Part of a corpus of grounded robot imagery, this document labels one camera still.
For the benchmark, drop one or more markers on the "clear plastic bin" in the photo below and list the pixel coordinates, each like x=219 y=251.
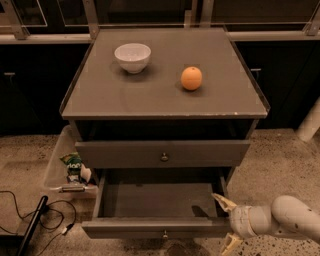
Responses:
x=55 y=179

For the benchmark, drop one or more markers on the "grey drawer cabinet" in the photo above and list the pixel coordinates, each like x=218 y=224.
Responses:
x=107 y=103

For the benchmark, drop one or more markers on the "grey top drawer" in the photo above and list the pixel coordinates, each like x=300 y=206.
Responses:
x=162 y=154

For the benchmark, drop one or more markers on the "metal railing frame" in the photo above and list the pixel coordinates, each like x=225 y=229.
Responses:
x=81 y=21

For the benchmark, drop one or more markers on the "green snack bag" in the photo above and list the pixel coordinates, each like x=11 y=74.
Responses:
x=73 y=164

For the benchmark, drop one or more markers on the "black bar on floor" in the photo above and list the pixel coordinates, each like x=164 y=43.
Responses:
x=32 y=226

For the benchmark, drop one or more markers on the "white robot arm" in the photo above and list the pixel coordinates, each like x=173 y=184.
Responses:
x=287 y=217

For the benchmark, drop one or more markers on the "white table leg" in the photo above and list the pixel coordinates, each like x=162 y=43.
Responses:
x=310 y=124

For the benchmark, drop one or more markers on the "grey drawer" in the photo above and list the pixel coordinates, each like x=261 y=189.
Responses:
x=162 y=154
x=158 y=204

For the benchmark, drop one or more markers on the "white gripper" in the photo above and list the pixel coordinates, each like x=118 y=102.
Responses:
x=240 y=221

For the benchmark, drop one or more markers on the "orange fruit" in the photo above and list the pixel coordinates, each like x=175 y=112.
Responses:
x=191 y=78

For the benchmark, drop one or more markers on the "white ceramic bowl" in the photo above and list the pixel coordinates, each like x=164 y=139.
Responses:
x=133 y=57

